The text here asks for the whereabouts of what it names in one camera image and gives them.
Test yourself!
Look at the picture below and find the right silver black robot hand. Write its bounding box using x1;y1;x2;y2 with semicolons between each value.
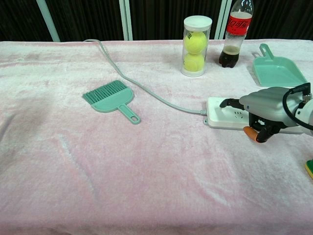
219;87;299;143

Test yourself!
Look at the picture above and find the white power strip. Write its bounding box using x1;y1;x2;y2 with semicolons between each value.
204;96;306;135

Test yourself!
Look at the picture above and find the teal dustpan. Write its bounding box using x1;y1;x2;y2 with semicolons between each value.
252;43;308;88

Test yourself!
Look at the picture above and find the green box with yellow sponge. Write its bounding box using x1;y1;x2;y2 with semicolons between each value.
305;158;313;181

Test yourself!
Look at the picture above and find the cola bottle red label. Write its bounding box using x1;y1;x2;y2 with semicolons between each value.
218;0;255;69

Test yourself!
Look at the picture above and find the yellow tennis ball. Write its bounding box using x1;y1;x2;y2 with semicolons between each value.
183;31;208;55
183;52;205;72

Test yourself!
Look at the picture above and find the clear tennis ball tube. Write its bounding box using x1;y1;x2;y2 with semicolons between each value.
180;16;213;78

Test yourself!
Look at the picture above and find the pink plush table cloth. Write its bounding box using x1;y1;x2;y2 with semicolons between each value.
0;38;313;235

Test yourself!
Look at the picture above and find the teal hand brush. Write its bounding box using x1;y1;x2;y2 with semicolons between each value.
82;80;141;125

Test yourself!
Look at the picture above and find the black robot wrist cable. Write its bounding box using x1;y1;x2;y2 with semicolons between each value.
282;82;312;124

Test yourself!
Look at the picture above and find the white partition frame post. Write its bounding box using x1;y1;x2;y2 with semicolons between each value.
214;0;233;40
118;0;134;41
36;0;61;42

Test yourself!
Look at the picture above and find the grey power strip cable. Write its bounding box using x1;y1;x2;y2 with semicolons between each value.
83;39;208;116

